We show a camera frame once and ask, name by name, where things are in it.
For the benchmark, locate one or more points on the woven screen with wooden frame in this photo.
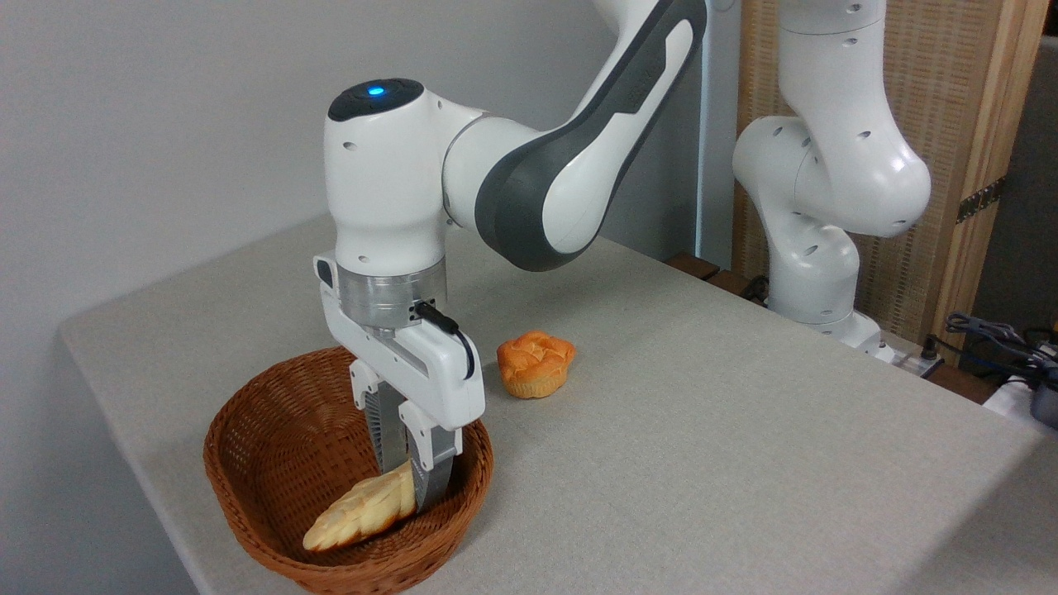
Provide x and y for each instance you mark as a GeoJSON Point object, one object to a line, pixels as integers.
{"type": "Point", "coordinates": [959, 99]}

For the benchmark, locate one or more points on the orange muffin-shaped bread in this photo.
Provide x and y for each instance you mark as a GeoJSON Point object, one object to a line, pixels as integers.
{"type": "Point", "coordinates": [536, 364]}

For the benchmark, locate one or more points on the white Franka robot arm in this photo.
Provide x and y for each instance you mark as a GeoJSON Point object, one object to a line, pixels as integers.
{"type": "Point", "coordinates": [388, 190]}

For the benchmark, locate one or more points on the brown wicker basket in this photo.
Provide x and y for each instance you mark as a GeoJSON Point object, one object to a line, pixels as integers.
{"type": "Point", "coordinates": [273, 430]}

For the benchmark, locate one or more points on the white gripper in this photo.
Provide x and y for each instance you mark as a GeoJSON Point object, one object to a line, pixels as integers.
{"type": "Point", "coordinates": [430, 372]}

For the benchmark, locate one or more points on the pale braided bread loaf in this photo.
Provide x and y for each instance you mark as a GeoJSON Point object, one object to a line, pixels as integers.
{"type": "Point", "coordinates": [359, 512]}

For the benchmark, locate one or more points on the grey device casing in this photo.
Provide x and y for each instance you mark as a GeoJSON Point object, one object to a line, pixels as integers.
{"type": "Point", "coordinates": [1046, 401]}

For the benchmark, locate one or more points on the silver metal wrist flange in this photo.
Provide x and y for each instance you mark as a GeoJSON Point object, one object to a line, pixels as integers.
{"type": "Point", "coordinates": [388, 293]}

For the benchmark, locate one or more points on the black metal hinge bracket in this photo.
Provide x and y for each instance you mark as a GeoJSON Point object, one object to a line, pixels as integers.
{"type": "Point", "coordinates": [981, 200]}

